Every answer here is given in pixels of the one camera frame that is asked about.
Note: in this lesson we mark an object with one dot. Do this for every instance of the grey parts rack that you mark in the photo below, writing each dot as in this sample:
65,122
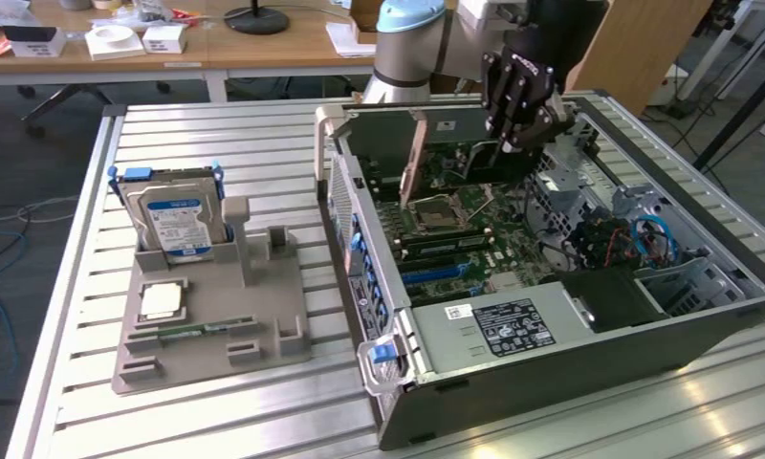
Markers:
229,306

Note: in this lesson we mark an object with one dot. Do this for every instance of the silver CPU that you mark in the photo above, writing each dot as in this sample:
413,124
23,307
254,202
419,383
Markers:
159,301

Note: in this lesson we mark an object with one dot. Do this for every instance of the wooden cabinet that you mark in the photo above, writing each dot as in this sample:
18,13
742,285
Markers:
643,48

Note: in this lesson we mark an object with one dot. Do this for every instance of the black lamp base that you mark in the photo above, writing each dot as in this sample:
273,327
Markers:
257,23

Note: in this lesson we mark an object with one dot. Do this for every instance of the green RAM stick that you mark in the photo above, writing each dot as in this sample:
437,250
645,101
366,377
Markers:
190,329

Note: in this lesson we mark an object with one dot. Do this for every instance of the brown cardboard box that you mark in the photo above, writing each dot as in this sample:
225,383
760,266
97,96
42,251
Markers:
363,14

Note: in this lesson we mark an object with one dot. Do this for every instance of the blue slot latch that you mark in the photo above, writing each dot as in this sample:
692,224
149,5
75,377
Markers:
358,243
373,294
381,318
365,267
355,225

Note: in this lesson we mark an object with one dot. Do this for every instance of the long expansion slot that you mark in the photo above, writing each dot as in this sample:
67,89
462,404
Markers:
430,262
435,273

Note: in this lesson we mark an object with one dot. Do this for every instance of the black and white box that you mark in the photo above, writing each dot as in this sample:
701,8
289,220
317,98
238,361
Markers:
37,48

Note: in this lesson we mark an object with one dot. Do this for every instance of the white bin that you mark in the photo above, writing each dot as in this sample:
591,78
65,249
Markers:
666,86

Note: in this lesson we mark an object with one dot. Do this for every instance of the black case lock plunger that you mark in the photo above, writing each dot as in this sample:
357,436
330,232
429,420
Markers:
358,183

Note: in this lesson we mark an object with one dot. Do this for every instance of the black stand pole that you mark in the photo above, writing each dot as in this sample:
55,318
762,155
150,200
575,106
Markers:
740,105

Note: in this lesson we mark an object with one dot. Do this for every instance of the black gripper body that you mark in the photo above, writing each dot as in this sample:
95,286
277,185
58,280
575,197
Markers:
561,43

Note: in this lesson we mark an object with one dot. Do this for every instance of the white box with label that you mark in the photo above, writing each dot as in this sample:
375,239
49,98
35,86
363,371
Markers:
165,40

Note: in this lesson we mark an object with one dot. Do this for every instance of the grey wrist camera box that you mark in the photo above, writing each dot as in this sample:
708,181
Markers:
478,8

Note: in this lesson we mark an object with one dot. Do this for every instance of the wooden desk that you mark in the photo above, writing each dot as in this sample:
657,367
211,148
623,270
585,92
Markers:
261,52

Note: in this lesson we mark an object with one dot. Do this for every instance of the white paper stack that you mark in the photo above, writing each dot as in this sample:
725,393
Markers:
350,45

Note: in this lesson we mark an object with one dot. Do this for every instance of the white box with round hollow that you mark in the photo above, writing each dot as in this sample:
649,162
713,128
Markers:
110,48

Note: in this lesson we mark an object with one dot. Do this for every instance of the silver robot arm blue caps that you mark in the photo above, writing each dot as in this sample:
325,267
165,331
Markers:
407,52

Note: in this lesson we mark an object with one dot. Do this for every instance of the open PC case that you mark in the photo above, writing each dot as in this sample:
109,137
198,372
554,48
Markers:
547,406

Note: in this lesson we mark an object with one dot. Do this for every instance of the green motherboard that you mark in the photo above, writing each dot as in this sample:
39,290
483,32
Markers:
503,239

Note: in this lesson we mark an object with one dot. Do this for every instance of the white crumpled paper pile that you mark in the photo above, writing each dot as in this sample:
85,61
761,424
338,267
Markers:
0,12

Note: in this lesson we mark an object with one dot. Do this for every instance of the silver power supply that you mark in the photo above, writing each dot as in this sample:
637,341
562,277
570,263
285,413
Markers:
446,344

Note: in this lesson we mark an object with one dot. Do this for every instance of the black office chair base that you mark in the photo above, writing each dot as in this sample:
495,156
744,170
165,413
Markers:
43,106

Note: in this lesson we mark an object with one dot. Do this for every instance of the black RAM slot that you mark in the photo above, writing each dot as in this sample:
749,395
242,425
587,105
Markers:
446,241

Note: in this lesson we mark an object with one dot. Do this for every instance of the blue case release latch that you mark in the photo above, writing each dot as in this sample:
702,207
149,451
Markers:
381,356

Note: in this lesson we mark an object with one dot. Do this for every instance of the CPU socket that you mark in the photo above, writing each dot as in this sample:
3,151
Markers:
435,215

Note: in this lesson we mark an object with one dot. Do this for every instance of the hard disk with blue caddy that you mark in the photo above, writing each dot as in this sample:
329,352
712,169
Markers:
171,220

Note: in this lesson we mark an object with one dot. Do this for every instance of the clear plastic bag pile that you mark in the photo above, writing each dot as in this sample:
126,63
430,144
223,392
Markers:
146,12

